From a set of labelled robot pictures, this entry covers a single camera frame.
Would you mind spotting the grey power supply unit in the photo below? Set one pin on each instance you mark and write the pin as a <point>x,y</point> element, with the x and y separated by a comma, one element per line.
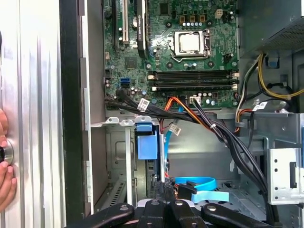
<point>273,19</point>

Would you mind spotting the silver CPU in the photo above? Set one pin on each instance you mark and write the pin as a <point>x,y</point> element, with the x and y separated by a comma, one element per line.
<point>190,42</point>

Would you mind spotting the hard disk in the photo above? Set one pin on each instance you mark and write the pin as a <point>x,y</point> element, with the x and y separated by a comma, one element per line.
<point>147,147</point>

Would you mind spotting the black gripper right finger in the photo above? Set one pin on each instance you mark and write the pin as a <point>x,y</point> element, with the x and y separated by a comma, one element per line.
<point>183,216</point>

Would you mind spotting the CPU socket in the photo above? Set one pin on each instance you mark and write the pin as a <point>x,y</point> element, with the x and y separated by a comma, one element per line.
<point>207,42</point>

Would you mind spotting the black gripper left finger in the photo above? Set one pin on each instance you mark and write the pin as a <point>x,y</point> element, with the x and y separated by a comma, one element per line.
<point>152,213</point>

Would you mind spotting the bare person hand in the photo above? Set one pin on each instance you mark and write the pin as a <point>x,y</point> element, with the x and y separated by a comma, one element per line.
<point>6,187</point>

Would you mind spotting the green motherboard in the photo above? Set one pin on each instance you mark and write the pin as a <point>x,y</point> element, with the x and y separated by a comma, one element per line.
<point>142,71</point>

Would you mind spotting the metal drive cage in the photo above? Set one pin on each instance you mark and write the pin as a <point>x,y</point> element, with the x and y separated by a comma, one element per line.
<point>285,126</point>

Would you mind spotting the black PC case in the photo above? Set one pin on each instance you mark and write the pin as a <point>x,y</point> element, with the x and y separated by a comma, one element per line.
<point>71,95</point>

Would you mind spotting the black RAM slot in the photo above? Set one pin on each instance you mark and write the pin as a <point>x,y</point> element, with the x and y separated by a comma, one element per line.
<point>190,74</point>
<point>190,86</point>

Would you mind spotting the blue board connector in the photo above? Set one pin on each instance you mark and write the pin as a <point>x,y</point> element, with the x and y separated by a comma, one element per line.
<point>125,83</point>

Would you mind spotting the black graphics card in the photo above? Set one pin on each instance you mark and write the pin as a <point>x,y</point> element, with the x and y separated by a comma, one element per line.
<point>142,28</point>

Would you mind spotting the black expansion slot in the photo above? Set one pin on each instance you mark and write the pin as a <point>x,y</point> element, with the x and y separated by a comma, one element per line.
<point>116,23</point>

